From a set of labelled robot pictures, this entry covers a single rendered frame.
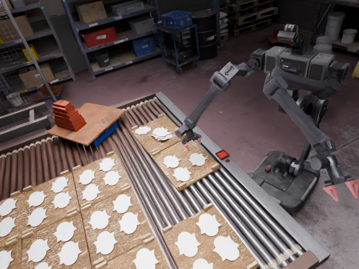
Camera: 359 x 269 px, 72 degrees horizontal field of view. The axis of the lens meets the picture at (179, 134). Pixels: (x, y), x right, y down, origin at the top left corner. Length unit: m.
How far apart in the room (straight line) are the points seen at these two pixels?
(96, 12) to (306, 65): 4.70
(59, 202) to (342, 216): 2.41
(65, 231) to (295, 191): 1.93
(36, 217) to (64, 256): 0.40
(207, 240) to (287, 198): 1.24
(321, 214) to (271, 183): 0.54
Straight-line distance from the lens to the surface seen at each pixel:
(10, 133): 2.81
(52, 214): 1.88
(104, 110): 2.44
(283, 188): 2.55
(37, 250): 1.75
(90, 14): 5.77
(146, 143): 2.04
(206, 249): 1.43
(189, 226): 1.50
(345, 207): 2.92
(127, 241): 1.53
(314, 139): 1.34
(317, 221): 2.74
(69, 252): 1.64
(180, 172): 1.74
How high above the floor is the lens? 2.22
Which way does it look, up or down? 39 degrees down
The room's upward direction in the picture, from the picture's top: 10 degrees counter-clockwise
